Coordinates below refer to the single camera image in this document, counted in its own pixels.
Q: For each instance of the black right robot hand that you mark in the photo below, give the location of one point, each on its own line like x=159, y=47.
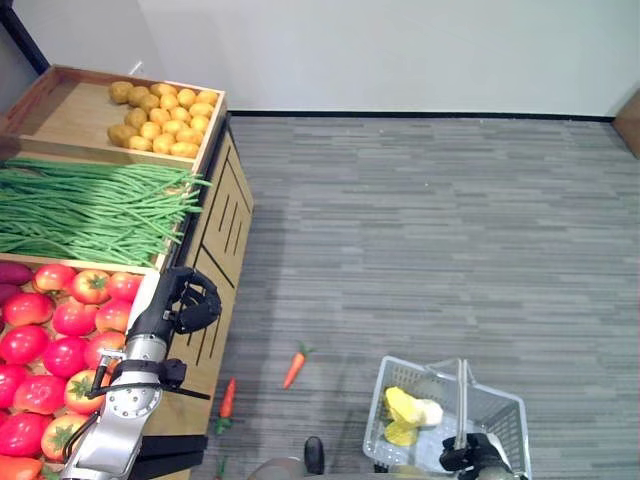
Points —
x=472, y=450

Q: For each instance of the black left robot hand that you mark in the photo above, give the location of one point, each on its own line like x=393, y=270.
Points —
x=197, y=305

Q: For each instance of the grey plastic shopping basket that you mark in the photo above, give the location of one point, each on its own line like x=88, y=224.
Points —
x=492, y=410

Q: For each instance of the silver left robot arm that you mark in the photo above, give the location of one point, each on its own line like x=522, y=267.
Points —
x=129, y=400

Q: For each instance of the wooden tomato crate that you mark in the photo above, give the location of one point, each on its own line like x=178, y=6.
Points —
x=142, y=287

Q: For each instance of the yellow white cabbage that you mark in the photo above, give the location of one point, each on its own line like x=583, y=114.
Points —
x=412, y=410

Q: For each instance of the red tomato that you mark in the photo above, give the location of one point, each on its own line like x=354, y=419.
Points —
x=23, y=344
x=90, y=286
x=60, y=437
x=39, y=394
x=102, y=347
x=22, y=434
x=114, y=316
x=124, y=286
x=79, y=392
x=10, y=385
x=74, y=318
x=53, y=278
x=27, y=309
x=65, y=356

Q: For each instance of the wooden bean crate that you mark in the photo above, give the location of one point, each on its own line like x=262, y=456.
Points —
x=192, y=217

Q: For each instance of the wooden produce display stand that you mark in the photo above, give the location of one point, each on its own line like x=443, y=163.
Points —
x=227, y=220

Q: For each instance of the green long beans pile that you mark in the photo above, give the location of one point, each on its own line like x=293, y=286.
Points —
x=85, y=210

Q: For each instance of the yellow potato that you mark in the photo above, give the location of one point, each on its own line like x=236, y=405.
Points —
x=189, y=135
x=159, y=116
x=149, y=103
x=199, y=123
x=140, y=143
x=121, y=92
x=150, y=130
x=138, y=94
x=184, y=149
x=136, y=118
x=169, y=101
x=122, y=134
x=163, y=89
x=207, y=97
x=180, y=114
x=201, y=110
x=186, y=97
x=163, y=143
x=173, y=127

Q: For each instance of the dark robot foot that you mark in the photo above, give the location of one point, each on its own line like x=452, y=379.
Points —
x=314, y=455

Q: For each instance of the purple sweet potato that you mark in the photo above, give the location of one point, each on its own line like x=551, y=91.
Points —
x=15, y=273
x=7, y=292

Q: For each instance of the wooden potato crate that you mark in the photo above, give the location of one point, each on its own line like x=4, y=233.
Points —
x=65, y=115

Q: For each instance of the black baseboard strip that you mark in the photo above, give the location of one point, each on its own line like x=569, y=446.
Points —
x=420, y=116

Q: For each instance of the wooden furniture corner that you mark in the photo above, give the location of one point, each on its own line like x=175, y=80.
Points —
x=629, y=122

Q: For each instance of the black metal post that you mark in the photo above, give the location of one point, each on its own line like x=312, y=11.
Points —
x=25, y=37

